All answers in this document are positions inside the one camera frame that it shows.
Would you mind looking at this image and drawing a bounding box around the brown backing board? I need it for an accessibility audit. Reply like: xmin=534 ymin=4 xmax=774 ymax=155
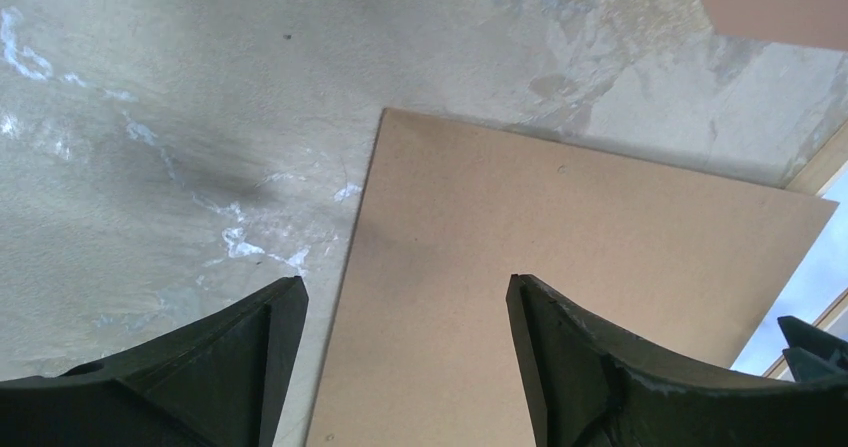
xmin=306 ymin=109 xmax=836 ymax=446

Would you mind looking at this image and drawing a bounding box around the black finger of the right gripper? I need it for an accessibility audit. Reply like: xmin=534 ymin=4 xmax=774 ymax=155
xmin=777 ymin=316 xmax=847 ymax=382

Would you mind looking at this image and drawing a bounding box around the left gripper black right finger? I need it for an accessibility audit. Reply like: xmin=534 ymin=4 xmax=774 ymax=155
xmin=506 ymin=274 xmax=847 ymax=446

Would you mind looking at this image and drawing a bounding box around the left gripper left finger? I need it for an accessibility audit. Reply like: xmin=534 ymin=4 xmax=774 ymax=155
xmin=1 ymin=277 xmax=309 ymax=446

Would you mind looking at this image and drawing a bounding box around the wooden picture frame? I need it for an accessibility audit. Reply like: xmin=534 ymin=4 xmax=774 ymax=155
xmin=786 ymin=122 xmax=847 ymax=331

